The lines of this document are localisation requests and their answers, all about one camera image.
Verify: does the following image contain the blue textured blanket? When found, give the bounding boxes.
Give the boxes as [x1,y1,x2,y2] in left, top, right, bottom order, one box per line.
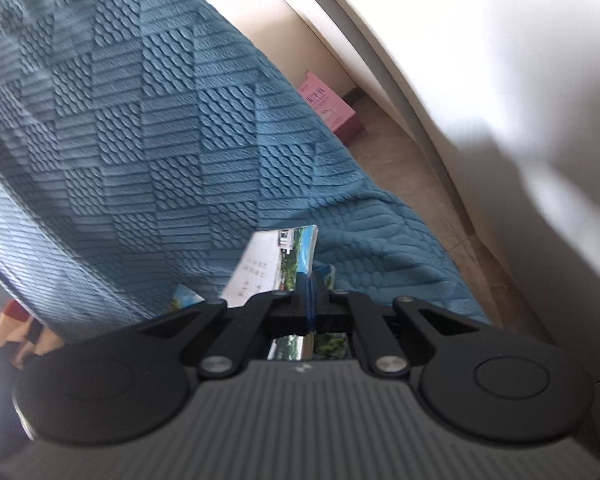
[0,0,491,351]

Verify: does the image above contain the wooden furniture piece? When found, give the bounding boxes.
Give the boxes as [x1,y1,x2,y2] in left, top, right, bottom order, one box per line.
[0,299,66,368]

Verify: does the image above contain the pink cardboard box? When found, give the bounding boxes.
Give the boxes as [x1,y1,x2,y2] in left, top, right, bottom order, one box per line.
[296,71,366,143]

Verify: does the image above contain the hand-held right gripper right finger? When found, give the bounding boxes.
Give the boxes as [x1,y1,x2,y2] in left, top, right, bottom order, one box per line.
[314,265,483,378]

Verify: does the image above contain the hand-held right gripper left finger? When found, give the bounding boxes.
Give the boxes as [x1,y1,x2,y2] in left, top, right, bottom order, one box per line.
[127,279,315,380]

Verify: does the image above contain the white notebook with photo cover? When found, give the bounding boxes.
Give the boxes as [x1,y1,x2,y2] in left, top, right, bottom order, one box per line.
[167,284,206,313]
[220,224,353,361]

